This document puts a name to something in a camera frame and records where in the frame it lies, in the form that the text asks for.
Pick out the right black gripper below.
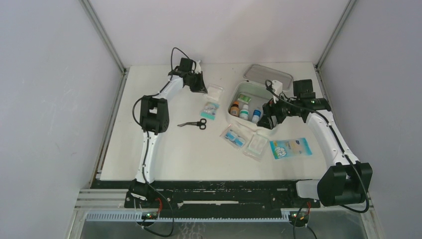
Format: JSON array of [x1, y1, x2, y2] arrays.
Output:
[[257, 91, 300, 129]]

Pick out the blue white bandage roll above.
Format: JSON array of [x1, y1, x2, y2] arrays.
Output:
[[251, 108, 262, 124]]

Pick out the white gauze packet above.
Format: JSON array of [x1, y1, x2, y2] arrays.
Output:
[[204, 84, 224, 102]]

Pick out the white bottle green label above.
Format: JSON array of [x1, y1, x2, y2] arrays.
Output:
[[239, 104, 249, 120]]

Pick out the grey plastic medicine box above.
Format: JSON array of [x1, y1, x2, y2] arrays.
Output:
[[225, 81, 277, 136]]

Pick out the small green box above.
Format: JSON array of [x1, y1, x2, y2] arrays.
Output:
[[237, 94, 251, 104]]

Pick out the brown bottle orange cap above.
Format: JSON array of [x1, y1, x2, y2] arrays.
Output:
[[229, 101, 240, 117]]

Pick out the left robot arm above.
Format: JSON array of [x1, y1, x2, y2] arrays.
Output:
[[129, 57, 208, 208]]

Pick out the clear plastic swab pack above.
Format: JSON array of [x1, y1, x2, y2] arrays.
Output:
[[243, 133, 269, 162]]

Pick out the teal bagged bandage pack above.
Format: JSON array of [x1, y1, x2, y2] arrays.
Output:
[[200, 102, 219, 120]]

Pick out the blue items zip bag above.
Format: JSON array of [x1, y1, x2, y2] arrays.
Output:
[[220, 124, 247, 149]]

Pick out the blue cotton ball pack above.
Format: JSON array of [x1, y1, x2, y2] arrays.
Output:
[[269, 137, 313, 160]]

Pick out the grey box lid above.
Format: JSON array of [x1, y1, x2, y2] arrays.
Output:
[[243, 64, 294, 91]]

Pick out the right circuit board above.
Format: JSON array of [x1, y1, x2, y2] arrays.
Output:
[[289, 212, 310, 222]]

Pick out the circuit board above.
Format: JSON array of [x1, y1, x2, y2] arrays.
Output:
[[141, 212, 159, 221], [289, 212, 310, 222]]

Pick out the left circuit board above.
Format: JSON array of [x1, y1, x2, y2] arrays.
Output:
[[141, 212, 159, 221]]

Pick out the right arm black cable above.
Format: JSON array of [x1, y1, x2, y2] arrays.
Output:
[[264, 79, 371, 214]]

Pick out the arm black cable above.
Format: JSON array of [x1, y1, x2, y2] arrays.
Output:
[[131, 47, 199, 238], [264, 79, 371, 214]]

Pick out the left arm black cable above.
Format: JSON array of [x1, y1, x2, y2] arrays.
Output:
[[131, 47, 199, 238]]

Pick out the black handled medical scissors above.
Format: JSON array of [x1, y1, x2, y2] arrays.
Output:
[[177, 118, 207, 130]]

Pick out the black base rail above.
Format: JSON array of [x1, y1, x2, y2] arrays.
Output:
[[91, 180, 320, 220]]

